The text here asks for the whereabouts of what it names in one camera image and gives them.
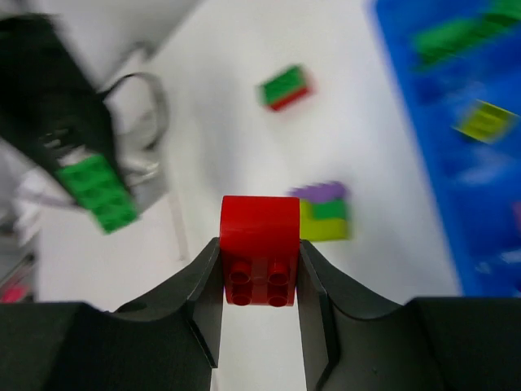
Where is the lime long lego brick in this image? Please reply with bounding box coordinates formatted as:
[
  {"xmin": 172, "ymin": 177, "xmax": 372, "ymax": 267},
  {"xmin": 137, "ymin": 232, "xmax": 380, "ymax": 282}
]
[{"xmin": 300, "ymin": 200, "xmax": 351, "ymax": 242}]

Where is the green long lego plate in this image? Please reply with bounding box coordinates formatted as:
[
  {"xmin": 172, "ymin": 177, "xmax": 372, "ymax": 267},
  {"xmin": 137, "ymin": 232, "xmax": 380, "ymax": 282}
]
[{"xmin": 56, "ymin": 155, "xmax": 138, "ymax": 234}]

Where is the red curved lego brick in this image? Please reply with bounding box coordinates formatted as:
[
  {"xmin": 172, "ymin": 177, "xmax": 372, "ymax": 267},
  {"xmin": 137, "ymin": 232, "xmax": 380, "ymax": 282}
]
[{"xmin": 219, "ymin": 195, "xmax": 300, "ymax": 308}]

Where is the green four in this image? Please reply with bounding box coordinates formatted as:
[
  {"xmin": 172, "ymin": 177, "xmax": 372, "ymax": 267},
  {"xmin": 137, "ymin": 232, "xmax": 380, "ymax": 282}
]
[{"xmin": 412, "ymin": 1, "xmax": 520, "ymax": 69}]

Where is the purple scalloped lego piece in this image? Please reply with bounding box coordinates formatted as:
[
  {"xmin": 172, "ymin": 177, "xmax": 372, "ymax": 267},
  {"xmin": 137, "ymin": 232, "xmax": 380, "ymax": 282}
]
[{"xmin": 289, "ymin": 181, "xmax": 349, "ymax": 204}]

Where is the small green red lego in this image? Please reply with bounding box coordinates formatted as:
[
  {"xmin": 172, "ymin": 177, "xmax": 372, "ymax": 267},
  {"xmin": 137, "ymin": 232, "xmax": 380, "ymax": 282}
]
[{"xmin": 257, "ymin": 64, "xmax": 313, "ymax": 112}]

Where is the blue divided sorting bin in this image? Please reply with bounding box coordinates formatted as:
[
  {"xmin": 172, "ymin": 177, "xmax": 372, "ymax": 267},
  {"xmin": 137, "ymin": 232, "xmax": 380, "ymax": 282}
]
[{"xmin": 375, "ymin": 1, "xmax": 520, "ymax": 297}]

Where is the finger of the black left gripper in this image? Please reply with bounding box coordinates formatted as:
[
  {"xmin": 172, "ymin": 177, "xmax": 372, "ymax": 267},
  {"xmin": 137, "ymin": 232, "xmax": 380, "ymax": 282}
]
[{"xmin": 1, "ymin": 14, "xmax": 122, "ymax": 178}]

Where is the green lego brick in cluster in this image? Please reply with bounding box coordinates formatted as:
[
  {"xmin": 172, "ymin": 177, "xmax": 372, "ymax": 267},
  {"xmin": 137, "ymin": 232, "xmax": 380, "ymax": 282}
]
[{"xmin": 311, "ymin": 199, "xmax": 350, "ymax": 221}]

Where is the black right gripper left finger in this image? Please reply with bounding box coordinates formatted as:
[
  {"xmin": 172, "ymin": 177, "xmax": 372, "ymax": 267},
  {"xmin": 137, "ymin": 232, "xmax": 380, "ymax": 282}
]
[{"xmin": 1, "ymin": 239, "xmax": 222, "ymax": 390}]

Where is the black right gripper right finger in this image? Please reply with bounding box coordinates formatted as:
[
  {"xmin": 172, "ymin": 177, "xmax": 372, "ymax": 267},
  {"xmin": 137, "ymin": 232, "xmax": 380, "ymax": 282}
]
[{"xmin": 296, "ymin": 241, "xmax": 520, "ymax": 390}]

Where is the lime curved lego brick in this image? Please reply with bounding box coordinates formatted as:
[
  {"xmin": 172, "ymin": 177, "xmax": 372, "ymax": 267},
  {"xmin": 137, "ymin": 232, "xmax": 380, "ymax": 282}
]
[{"xmin": 453, "ymin": 99, "xmax": 520, "ymax": 144}]

